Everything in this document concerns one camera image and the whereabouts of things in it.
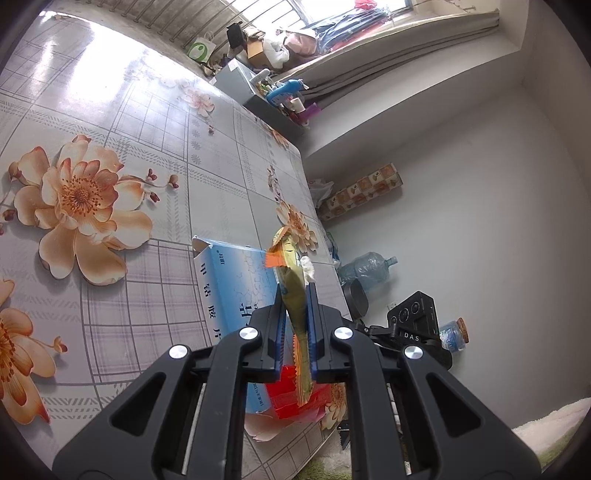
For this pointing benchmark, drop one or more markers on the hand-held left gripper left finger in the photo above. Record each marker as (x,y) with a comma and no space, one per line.
(279,341)

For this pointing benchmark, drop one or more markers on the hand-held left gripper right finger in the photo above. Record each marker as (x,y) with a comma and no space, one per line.
(313,341)

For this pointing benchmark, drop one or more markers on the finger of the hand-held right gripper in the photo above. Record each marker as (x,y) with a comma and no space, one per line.
(376,333)

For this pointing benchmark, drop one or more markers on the green and gold snack wrapper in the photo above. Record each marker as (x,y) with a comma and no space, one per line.
(293,295)

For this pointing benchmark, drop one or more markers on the black rice cooker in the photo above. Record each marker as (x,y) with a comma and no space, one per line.
(356,300)

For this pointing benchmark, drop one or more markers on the blue labelled water jug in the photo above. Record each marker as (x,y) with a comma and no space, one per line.
(453,336)

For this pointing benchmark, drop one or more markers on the red packet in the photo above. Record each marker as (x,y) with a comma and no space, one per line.
(286,401)

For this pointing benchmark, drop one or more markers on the empty blue water jug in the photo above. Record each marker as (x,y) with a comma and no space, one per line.
(369,270)

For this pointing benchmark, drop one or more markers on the white crumpled tissue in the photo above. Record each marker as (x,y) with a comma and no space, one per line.
(308,268)

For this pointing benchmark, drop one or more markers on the blue and white box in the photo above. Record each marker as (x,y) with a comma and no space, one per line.
(231,286)

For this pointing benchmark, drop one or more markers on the patterned rolled mat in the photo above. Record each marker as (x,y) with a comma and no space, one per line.
(364,191)

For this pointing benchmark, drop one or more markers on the white plastic bag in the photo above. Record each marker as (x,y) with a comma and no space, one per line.
(321,191)

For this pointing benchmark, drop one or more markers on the purple cup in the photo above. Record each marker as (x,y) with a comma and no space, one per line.
(310,114)

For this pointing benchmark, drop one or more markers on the floral tablecloth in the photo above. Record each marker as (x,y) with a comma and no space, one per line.
(138,161)

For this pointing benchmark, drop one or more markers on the blue detergent bottle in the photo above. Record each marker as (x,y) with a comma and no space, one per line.
(284,91)

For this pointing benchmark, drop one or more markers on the grey cabinet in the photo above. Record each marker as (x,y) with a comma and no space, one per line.
(240,83)

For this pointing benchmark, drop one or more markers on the grey curtain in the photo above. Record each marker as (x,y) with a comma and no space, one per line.
(392,50)

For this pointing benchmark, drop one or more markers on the open cardboard box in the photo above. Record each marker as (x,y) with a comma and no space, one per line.
(258,53)

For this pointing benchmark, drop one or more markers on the pile of clothes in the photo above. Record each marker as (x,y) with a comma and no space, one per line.
(341,27)

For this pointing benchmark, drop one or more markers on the white and green paper bag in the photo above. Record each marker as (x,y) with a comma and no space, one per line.
(201,48)

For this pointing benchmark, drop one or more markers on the black bag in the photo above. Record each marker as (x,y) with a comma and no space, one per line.
(234,34)

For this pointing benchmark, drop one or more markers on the metal window railing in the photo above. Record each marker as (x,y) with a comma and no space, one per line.
(161,18)

